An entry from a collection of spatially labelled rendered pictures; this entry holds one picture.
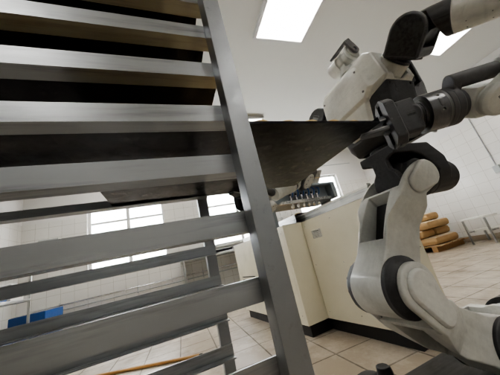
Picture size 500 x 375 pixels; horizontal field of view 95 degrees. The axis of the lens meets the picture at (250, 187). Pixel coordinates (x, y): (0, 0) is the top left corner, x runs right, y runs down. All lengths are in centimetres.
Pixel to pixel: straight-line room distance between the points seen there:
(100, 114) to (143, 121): 5
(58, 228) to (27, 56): 520
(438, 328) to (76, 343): 65
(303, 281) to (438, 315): 137
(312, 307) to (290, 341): 171
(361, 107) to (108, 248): 79
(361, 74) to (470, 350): 79
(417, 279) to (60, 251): 65
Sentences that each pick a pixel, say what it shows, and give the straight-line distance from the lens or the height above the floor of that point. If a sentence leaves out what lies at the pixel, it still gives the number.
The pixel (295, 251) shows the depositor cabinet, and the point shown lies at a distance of 195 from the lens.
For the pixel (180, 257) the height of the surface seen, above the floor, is 69.
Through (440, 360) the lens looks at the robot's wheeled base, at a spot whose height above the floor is 17.
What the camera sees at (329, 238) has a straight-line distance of 181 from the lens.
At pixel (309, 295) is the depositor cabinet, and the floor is 28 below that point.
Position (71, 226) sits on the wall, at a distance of 552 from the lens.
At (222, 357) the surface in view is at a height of 41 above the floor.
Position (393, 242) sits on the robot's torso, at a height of 60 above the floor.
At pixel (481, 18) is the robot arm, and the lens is 89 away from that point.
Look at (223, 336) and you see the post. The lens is 75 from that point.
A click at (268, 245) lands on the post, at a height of 65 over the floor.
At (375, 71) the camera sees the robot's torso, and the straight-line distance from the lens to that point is 89.
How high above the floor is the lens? 64
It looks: 17 degrees up
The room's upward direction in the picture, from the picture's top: 13 degrees counter-clockwise
